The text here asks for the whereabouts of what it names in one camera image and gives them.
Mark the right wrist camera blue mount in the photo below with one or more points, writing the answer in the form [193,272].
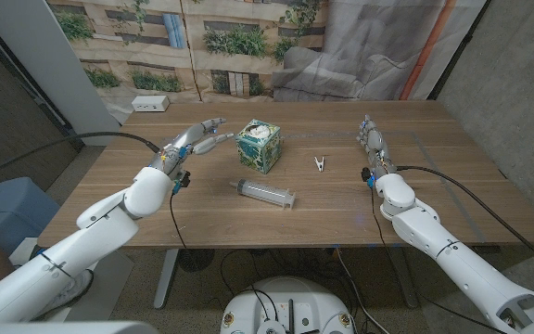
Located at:
[368,177]

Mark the large clear plastic syringe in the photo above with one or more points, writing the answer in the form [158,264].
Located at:
[262,191]

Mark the dark round floor device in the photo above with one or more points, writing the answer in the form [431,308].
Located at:
[196,260]

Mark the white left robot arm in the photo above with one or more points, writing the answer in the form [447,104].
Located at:
[63,264]

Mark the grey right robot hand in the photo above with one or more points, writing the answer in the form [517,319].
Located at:
[376,144]

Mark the white clothespin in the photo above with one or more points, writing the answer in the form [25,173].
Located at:
[319,163]

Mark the white tissue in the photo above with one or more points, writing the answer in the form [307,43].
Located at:
[258,131]

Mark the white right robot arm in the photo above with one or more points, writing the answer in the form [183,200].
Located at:
[457,264]

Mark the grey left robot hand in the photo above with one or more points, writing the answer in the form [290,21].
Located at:
[183,144]

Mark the teal leaf print tissue box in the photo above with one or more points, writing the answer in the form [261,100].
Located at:
[255,150]

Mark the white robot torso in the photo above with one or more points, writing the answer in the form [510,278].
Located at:
[285,297]

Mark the white table leg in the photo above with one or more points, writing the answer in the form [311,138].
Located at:
[165,283]
[403,278]

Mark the blue grey upholstered seat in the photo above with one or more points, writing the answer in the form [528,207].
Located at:
[12,209]

